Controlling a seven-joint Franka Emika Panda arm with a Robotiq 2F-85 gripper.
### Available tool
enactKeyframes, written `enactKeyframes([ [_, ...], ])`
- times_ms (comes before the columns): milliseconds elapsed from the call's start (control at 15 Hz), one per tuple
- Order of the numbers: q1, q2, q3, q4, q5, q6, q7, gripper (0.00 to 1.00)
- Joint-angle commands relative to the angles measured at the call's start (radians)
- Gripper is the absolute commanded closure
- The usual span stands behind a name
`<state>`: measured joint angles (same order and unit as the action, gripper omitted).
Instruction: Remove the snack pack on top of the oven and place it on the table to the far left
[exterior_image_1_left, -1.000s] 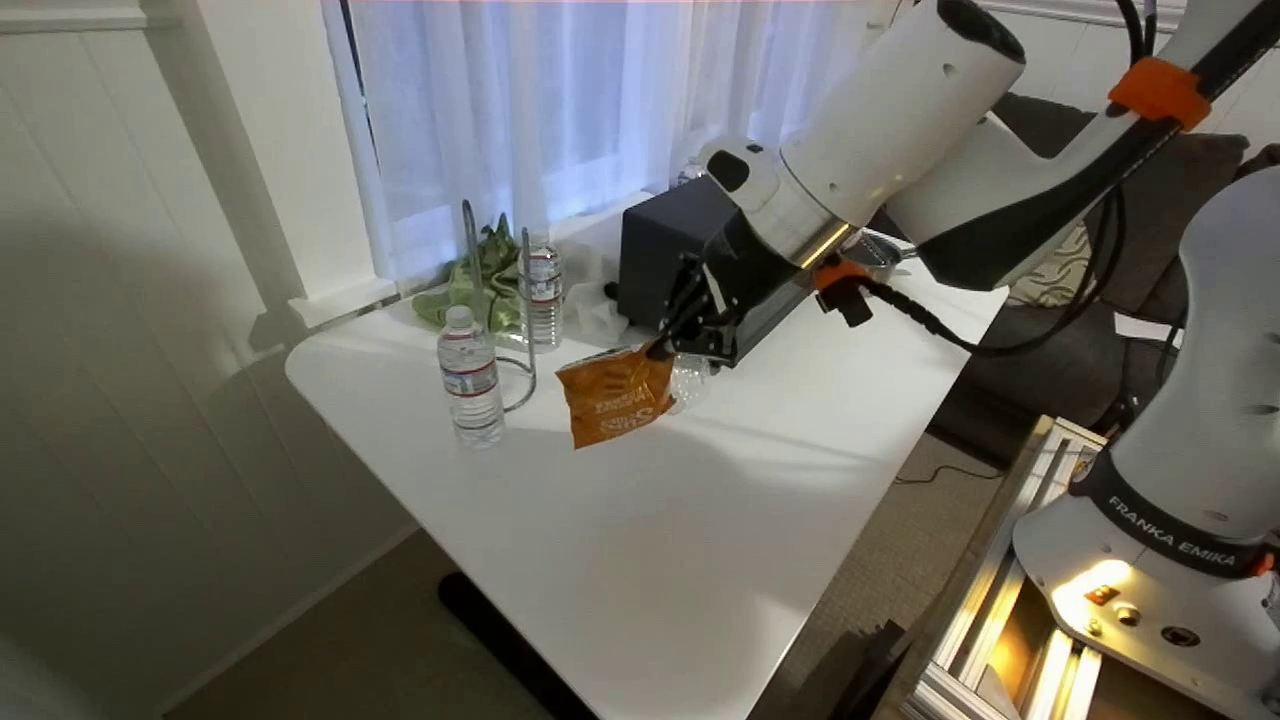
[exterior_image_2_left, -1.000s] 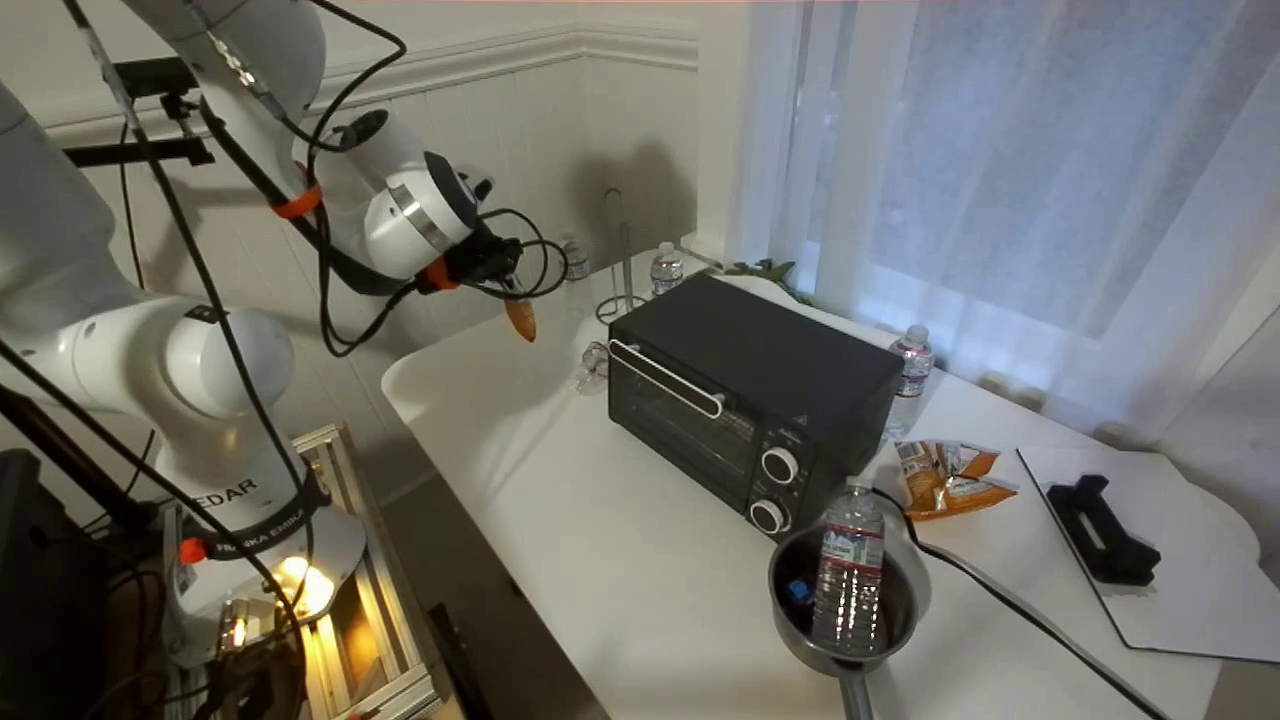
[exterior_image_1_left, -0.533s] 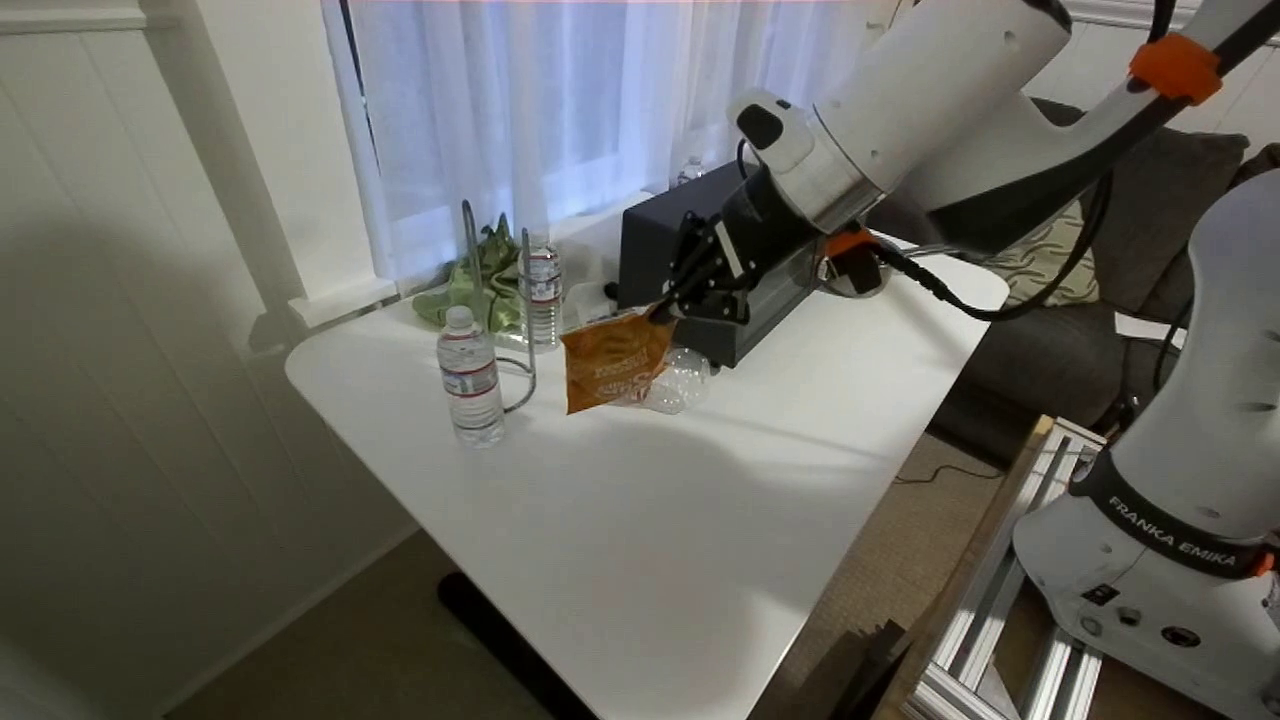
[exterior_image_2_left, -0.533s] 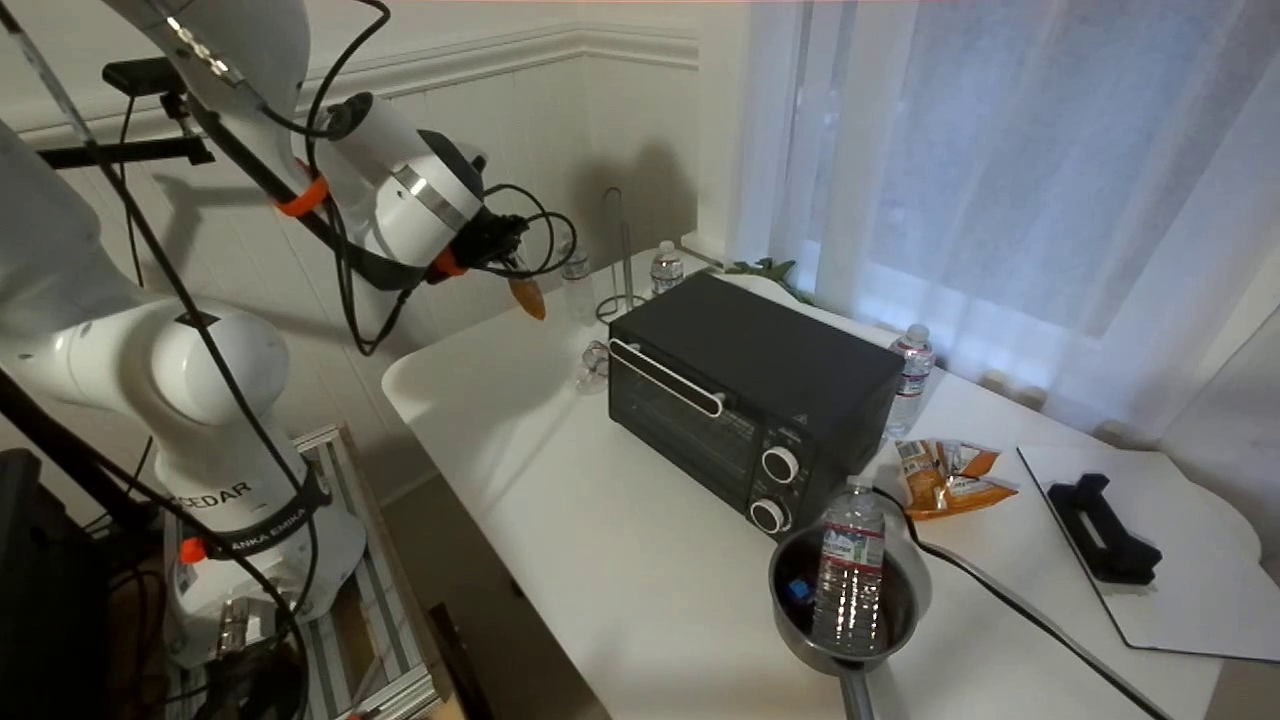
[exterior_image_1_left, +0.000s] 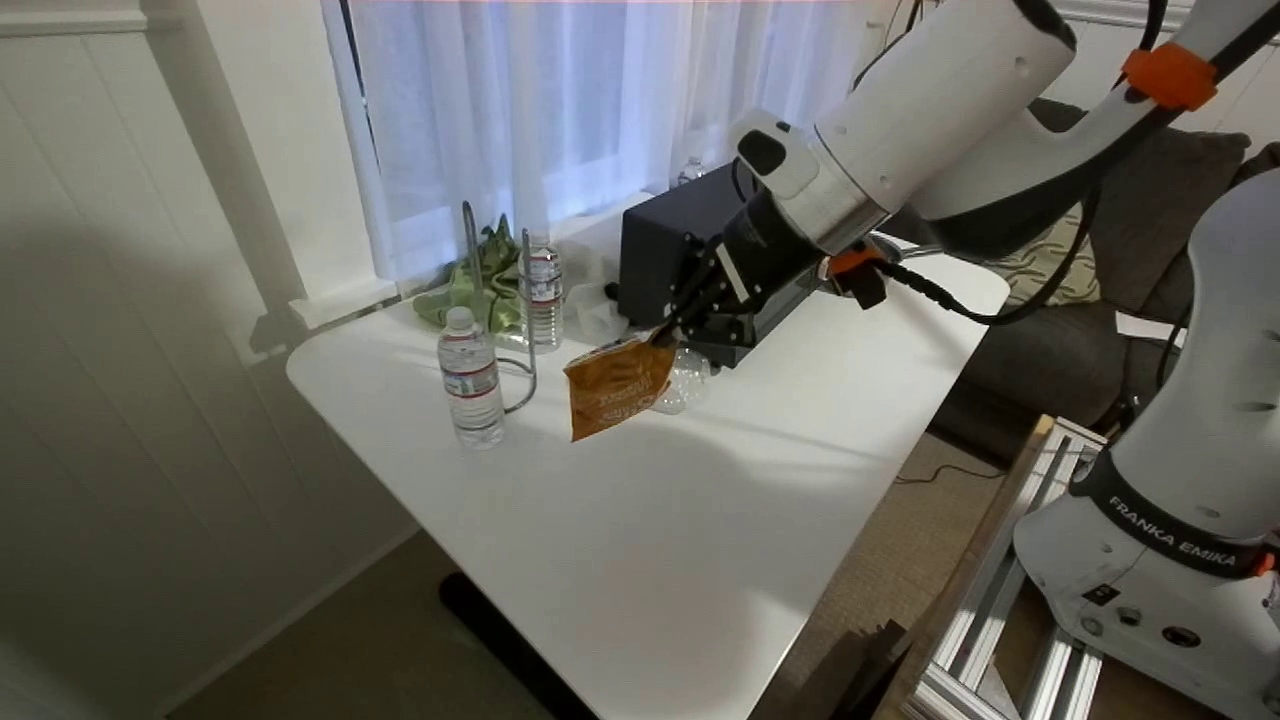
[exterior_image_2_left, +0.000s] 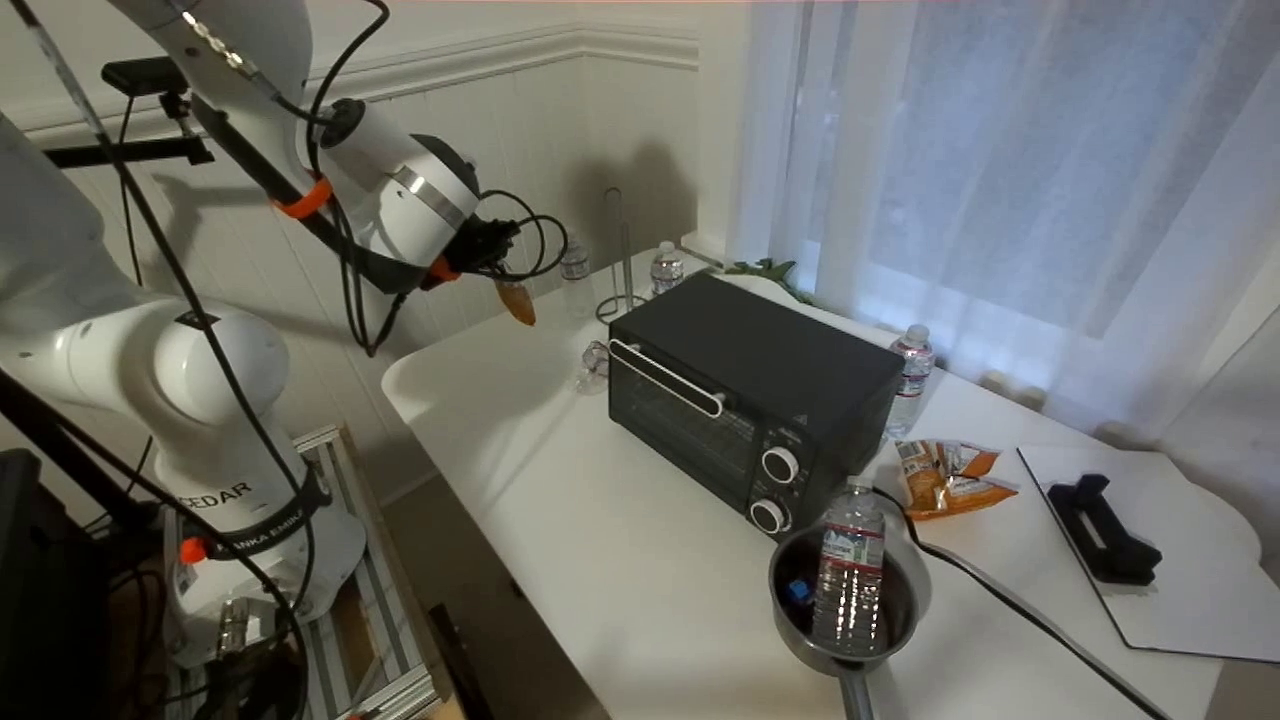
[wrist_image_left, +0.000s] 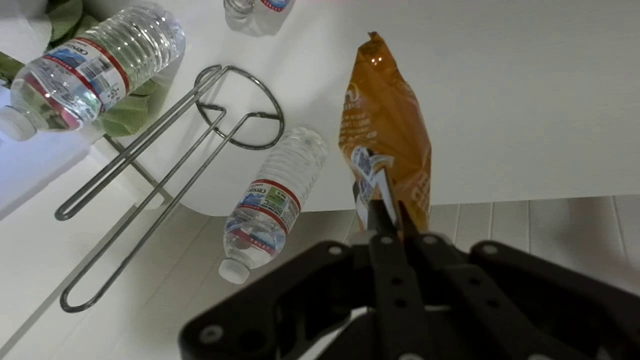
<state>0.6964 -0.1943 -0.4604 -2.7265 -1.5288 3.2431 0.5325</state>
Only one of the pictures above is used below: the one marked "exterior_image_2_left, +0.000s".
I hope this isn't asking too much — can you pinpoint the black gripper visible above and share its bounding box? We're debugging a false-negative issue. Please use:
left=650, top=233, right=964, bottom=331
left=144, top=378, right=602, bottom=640
left=454, top=214, right=538, bottom=292

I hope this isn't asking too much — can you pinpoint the black exterior camera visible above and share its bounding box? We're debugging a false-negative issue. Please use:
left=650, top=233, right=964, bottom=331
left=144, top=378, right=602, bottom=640
left=100, top=53, right=193, bottom=99

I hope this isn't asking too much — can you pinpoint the white board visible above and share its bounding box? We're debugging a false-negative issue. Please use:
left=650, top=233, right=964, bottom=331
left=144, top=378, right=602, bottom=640
left=1015, top=441, right=1280, bottom=670

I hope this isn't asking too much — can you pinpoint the small clear water bottle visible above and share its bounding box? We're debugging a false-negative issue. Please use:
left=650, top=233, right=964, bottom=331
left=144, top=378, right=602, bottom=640
left=894, top=321, right=941, bottom=406
left=650, top=236, right=690, bottom=300
left=556, top=239, right=598, bottom=290

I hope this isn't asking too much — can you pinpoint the black plastic holder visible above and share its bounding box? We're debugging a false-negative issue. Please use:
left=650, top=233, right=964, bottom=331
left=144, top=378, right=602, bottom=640
left=1044, top=470, right=1167, bottom=589

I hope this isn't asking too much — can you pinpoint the white sheer curtain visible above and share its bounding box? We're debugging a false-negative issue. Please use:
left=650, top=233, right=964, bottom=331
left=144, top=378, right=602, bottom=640
left=726, top=0, right=1280, bottom=564

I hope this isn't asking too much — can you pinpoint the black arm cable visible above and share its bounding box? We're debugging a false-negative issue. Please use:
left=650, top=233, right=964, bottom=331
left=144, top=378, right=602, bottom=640
left=295, top=0, right=574, bottom=360

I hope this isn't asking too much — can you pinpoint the large clear water bottle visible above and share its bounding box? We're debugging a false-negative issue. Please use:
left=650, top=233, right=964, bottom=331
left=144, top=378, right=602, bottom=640
left=807, top=483, right=894, bottom=657

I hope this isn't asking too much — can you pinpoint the black power cable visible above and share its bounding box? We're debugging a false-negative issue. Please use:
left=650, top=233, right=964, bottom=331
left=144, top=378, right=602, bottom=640
left=873, top=483, right=1164, bottom=720

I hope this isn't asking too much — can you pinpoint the small clear glass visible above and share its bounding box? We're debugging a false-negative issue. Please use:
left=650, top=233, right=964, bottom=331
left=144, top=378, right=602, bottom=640
left=582, top=338, right=615, bottom=391

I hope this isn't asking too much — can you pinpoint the black toaster oven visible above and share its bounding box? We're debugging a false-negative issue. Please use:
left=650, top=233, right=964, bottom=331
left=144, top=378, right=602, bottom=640
left=603, top=268, right=911, bottom=542

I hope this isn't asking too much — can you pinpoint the metal pot with handle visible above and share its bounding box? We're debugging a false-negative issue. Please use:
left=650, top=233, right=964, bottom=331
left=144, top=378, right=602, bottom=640
left=768, top=515, right=938, bottom=720

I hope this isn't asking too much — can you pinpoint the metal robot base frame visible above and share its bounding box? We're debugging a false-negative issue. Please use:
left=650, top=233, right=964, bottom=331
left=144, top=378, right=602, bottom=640
left=295, top=419, right=447, bottom=720

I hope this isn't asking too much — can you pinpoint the black equipment box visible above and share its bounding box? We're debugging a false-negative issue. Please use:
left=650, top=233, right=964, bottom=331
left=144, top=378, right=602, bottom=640
left=0, top=443, right=116, bottom=720

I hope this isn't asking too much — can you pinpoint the orange cable tie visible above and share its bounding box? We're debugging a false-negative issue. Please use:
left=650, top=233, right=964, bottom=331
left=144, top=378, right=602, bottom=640
left=277, top=175, right=340, bottom=224

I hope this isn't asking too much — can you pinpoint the orange snack pack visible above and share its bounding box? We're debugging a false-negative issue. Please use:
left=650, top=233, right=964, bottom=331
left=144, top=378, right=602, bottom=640
left=894, top=438, right=1021, bottom=526
left=498, top=278, right=542, bottom=331

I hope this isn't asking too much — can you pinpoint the green plant sprig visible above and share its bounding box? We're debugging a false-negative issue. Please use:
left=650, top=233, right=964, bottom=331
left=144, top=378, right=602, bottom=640
left=726, top=252, right=806, bottom=292

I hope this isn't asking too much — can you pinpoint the thin metal wire stand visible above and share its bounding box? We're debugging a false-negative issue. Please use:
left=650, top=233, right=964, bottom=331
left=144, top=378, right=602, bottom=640
left=594, top=252, right=650, bottom=327

